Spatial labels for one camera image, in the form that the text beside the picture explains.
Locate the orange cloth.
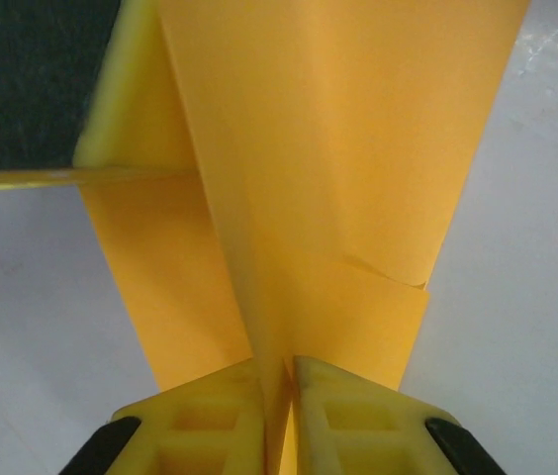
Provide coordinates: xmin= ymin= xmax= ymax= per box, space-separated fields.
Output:
xmin=78 ymin=0 xmax=530 ymax=475

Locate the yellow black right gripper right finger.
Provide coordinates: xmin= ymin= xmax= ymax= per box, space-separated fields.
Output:
xmin=292 ymin=354 xmax=506 ymax=475

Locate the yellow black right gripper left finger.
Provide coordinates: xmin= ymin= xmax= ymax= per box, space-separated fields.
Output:
xmin=60 ymin=360 xmax=266 ymax=475

